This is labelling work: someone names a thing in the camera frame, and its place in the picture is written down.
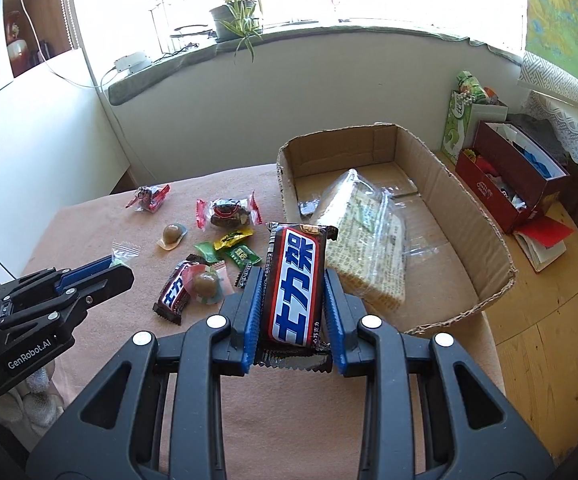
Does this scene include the book with red cover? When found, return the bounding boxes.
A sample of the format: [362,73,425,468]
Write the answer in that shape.
[513,217,574,273]

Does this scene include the white electronic device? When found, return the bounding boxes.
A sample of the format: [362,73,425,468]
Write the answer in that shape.
[114,51,152,72]

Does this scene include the white cable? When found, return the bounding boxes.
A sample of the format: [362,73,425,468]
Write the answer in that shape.
[9,0,100,91]

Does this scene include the plain green wrapped candy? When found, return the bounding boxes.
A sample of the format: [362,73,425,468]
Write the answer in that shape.
[194,241,222,265]

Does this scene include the small brown chocolate bar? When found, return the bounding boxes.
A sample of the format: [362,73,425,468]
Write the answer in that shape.
[153,255,210,326]

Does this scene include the white lace cloth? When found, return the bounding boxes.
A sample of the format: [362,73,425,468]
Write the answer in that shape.
[516,50,578,181]

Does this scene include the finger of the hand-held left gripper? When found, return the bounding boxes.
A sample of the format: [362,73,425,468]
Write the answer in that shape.
[0,254,118,307]
[0,261,136,333]

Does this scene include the dark red box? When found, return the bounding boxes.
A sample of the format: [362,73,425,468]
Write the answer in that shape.
[474,121,570,211]

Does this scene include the green snack packet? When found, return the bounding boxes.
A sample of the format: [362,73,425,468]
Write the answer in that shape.
[456,71,488,102]

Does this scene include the green candy black end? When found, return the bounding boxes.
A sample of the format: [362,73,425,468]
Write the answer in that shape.
[224,244,263,288]

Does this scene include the person's left hand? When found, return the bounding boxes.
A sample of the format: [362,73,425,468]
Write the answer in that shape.
[0,360,66,432]

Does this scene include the grey-green window sill cushion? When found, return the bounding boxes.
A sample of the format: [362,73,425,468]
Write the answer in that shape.
[108,25,524,107]

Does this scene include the red printed box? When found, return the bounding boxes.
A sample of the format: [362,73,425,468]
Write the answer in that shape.
[456,147,544,233]

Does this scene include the wooden shelf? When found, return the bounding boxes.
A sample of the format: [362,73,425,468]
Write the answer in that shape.
[1,0,77,78]

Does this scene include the brown jelly cup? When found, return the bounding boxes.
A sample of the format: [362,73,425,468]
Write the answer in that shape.
[157,222,188,251]

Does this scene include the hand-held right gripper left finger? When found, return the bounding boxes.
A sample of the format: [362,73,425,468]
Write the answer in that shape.
[26,265,264,480]

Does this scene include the black wire ring stand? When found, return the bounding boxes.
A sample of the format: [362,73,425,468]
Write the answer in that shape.
[170,24,216,42]

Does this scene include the bagged bread loaf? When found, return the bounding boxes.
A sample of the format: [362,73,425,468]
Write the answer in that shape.
[314,169,410,311]

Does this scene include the large red wrapped date snack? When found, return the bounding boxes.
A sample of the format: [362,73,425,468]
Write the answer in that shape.
[196,191,264,232]

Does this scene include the yellow wrapped candy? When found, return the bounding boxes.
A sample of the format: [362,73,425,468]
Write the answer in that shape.
[214,227,254,251]

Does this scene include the small red date snack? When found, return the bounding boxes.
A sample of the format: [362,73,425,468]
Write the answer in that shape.
[126,184,170,212]

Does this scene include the pink tablecloth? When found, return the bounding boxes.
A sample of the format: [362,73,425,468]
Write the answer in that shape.
[19,162,507,480]

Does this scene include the potted spider plant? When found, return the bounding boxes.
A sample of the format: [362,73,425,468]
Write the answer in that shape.
[209,0,270,63]

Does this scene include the cardboard box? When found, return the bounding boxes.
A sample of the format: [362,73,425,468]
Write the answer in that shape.
[276,121,518,336]

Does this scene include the red white ornament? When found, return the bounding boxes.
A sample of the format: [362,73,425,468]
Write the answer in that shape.
[5,10,32,76]

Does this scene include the clear candy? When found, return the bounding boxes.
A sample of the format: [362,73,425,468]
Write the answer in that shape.
[109,241,140,266]

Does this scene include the green paper bag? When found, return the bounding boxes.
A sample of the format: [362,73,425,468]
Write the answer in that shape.
[441,90,507,163]

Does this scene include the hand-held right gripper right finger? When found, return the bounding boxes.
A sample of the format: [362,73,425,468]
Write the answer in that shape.
[321,270,557,480]

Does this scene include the large brown chocolate bar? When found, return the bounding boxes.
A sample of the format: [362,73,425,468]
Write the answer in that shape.
[254,221,338,373]

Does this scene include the white cabinet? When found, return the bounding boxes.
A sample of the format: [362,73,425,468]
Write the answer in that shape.
[0,47,134,281]

